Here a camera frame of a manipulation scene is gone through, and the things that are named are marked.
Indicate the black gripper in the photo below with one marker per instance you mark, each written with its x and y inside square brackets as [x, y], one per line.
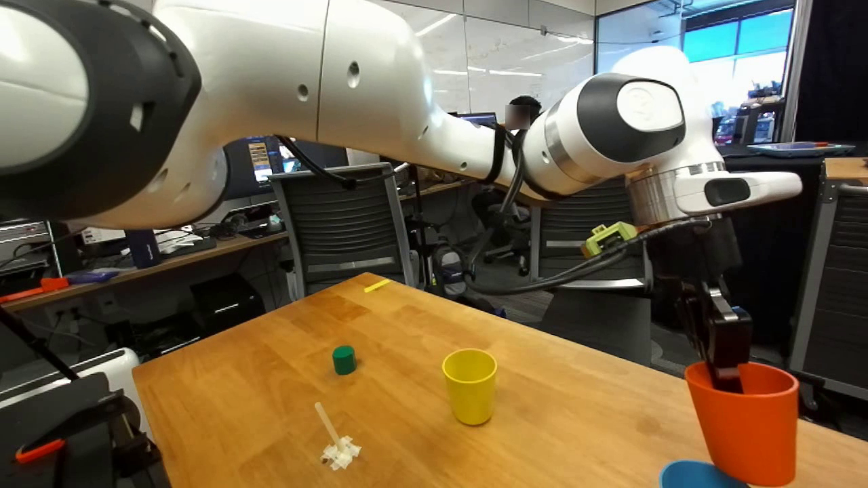
[694, 259]

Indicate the orange plastic cup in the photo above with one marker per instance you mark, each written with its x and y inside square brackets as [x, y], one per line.
[746, 434]

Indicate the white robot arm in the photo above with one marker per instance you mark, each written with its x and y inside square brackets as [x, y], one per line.
[272, 71]

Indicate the blue plastic cup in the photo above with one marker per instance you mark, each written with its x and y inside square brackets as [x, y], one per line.
[693, 474]

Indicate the yellow plastic cup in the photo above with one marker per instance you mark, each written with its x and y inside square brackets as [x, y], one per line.
[469, 389]

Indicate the black draped cabinet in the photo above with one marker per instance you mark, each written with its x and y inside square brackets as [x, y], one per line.
[767, 271]

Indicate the grey drawer cabinet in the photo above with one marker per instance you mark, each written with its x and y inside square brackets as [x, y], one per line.
[835, 289]

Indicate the person in orange shirt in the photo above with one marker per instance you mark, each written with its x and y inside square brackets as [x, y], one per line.
[524, 108]

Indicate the yellow tape strip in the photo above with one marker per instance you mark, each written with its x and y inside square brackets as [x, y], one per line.
[378, 286]

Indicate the green cylinder block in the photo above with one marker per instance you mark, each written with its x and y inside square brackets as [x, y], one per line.
[343, 361]

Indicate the dark mesh office chair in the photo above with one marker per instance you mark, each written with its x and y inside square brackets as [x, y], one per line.
[340, 230]

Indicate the white plastic stick piece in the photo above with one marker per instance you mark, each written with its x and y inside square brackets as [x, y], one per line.
[340, 450]

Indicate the wooden side desk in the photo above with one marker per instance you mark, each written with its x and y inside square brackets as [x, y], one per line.
[135, 266]

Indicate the black tripod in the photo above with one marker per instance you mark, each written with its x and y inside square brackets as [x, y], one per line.
[36, 342]

